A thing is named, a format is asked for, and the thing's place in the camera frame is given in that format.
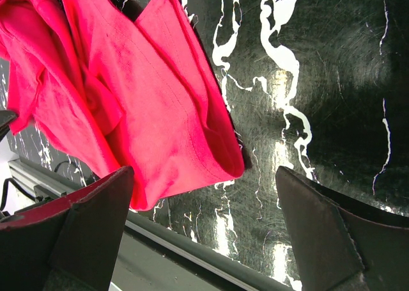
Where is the aluminium frame rail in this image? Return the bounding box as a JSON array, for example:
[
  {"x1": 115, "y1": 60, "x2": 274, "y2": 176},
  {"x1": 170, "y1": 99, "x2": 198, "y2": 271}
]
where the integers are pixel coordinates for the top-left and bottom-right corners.
[{"x1": 8, "y1": 159, "x2": 81, "y2": 202}]

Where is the black marble pattern mat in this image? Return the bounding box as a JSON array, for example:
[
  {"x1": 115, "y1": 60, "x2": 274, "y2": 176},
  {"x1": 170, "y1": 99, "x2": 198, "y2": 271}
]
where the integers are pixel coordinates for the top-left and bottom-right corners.
[{"x1": 1, "y1": 0, "x2": 408, "y2": 290}]

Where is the magenta t shirt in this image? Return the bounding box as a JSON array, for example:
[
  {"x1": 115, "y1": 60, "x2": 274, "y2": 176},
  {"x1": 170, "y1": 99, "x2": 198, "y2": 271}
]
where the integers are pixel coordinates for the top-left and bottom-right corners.
[{"x1": 1, "y1": 0, "x2": 245, "y2": 210}]

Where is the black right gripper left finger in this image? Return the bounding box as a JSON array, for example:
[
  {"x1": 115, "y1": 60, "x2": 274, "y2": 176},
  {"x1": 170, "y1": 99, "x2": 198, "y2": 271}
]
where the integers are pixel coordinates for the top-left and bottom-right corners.
[{"x1": 1, "y1": 166, "x2": 134, "y2": 290}]

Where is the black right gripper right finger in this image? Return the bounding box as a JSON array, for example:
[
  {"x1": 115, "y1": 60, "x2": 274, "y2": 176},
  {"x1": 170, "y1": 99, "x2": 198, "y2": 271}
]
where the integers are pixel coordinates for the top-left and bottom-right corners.
[{"x1": 275, "y1": 166, "x2": 408, "y2": 290}]

